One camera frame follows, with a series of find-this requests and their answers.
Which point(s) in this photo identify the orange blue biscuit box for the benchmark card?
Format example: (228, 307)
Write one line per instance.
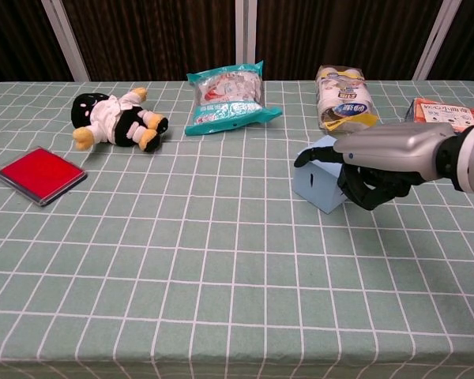
(446, 112)

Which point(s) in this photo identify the red flat plastic case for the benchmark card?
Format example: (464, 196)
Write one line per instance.
(39, 175)

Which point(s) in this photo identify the light blue numbered cube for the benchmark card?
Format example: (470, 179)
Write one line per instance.
(316, 185)

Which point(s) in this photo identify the dark brown pleated partition panel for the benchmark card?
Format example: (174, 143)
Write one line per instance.
(16, 39)
(339, 31)
(154, 35)
(470, 39)

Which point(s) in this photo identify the green checked tablecloth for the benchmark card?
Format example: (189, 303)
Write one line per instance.
(221, 256)

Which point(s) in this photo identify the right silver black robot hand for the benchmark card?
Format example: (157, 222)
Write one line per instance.
(395, 152)

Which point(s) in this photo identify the white partition post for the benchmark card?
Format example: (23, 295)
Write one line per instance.
(436, 39)
(65, 39)
(245, 39)

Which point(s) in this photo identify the black white plush doll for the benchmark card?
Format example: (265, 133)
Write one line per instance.
(110, 118)

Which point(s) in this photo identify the teal clear snack bag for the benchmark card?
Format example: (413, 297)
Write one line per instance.
(229, 100)

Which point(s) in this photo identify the yellow wrapped tissue pack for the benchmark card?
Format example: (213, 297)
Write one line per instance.
(343, 98)

